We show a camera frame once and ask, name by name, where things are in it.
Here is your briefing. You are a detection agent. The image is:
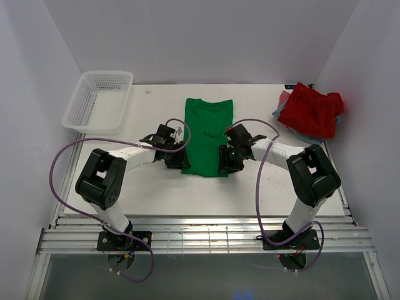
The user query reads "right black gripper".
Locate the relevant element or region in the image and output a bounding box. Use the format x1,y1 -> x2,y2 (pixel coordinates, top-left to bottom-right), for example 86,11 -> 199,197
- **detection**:
217,144 -> 244,174

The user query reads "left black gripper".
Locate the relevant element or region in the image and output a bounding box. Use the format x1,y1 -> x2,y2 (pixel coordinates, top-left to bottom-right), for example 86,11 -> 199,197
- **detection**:
164,141 -> 191,169

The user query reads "green t shirt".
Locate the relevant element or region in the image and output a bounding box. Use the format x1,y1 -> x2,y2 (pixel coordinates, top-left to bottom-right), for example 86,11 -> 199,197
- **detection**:
182,98 -> 234,178

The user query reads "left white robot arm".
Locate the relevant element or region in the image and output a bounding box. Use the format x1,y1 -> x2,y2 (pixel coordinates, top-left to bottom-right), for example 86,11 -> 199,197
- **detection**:
75,124 -> 190,250

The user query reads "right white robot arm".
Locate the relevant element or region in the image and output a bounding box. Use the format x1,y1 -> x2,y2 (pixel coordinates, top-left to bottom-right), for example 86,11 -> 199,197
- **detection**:
218,124 -> 341,248

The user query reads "pink folded cloth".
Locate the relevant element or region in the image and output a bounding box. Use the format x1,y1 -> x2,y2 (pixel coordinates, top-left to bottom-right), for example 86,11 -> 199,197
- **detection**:
277,91 -> 291,107

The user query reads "white plastic basket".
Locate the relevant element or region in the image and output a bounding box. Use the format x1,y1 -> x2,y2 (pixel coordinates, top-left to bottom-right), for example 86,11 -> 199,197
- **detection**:
61,71 -> 134,135

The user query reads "blue folded cloth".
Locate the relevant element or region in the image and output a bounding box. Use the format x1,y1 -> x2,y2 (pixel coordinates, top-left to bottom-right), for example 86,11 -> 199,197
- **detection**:
272,99 -> 344,144

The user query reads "red t shirt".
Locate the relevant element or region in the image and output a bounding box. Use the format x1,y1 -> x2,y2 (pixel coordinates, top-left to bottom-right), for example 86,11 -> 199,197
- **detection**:
277,82 -> 344,139

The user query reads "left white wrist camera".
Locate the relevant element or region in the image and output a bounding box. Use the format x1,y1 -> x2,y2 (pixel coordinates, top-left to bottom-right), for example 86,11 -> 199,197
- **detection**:
174,126 -> 184,136

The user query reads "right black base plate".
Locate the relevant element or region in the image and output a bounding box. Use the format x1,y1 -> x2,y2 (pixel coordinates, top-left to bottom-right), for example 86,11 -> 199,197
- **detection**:
256,229 -> 320,251

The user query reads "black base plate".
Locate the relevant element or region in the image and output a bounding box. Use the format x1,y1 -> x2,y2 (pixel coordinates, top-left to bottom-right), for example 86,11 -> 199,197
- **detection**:
96,231 -> 153,252
256,229 -> 320,251

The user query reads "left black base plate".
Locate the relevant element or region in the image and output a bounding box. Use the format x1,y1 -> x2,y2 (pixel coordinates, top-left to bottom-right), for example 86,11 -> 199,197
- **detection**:
96,231 -> 153,252

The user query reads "aluminium rail frame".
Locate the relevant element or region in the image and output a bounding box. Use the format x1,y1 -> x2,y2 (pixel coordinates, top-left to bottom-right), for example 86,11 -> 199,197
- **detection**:
38,142 -> 374,254

